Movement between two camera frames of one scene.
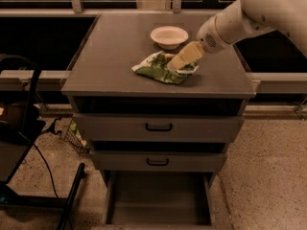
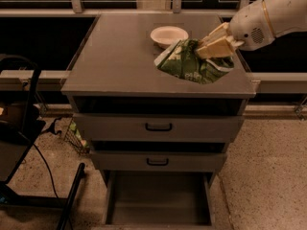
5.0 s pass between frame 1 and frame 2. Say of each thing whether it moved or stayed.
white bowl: stayed
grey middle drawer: stayed
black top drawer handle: stayed
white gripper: moved
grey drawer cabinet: stayed
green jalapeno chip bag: moved
